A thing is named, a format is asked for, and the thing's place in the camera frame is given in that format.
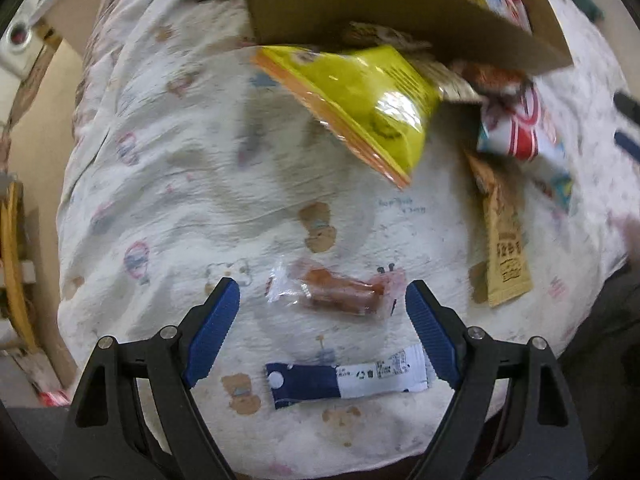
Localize yellow wooden chair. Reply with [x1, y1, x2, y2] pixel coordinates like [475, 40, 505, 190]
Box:
[0, 180, 41, 356]

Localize brown floor mat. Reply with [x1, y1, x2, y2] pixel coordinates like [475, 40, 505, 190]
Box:
[7, 42, 63, 131]

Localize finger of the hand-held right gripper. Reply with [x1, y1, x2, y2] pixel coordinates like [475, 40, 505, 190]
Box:
[614, 89, 640, 127]
[614, 129, 640, 165]

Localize clear sausage snack packet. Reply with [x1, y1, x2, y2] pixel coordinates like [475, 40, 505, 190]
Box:
[265, 257, 406, 318]

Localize navy white snack bar packet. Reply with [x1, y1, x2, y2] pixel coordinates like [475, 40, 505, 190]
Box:
[265, 345, 431, 411]

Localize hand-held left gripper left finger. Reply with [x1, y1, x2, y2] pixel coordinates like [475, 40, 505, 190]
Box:
[57, 276, 241, 480]

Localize beige snack bar packet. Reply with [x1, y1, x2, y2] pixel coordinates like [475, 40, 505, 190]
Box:
[465, 150, 533, 308]

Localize yellow snack packet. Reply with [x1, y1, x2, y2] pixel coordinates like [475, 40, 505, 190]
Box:
[252, 45, 443, 191]

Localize red white striped snack packet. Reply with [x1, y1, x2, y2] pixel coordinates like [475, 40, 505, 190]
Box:
[475, 80, 573, 211]

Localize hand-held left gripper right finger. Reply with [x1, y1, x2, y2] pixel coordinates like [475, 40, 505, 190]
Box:
[404, 280, 588, 480]

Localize person's grey pants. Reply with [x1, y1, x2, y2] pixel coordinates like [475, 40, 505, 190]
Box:
[10, 260, 640, 480]

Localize orange brown snack packet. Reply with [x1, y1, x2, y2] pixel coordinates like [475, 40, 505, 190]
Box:
[450, 60, 531, 93]

